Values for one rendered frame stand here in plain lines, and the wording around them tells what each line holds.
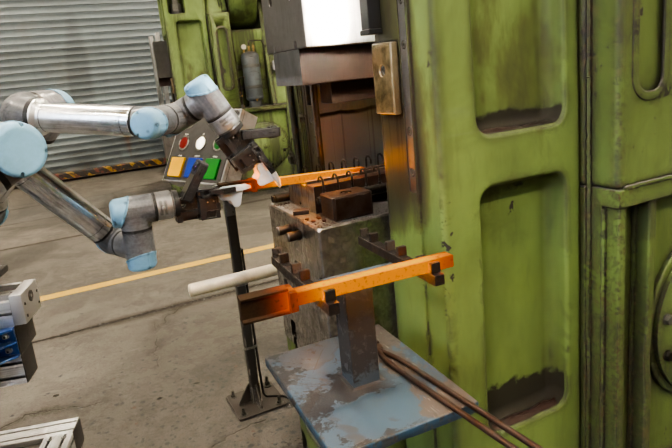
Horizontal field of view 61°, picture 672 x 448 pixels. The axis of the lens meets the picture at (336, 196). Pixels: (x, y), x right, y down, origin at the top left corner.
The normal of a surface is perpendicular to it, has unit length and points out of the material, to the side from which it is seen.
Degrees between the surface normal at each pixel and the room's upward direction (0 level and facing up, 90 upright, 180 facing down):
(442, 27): 89
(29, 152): 86
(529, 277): 90
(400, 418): 0
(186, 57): 89
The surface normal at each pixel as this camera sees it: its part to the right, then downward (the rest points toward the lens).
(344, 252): 0.44, 0.16
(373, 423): -0.10, -0.97
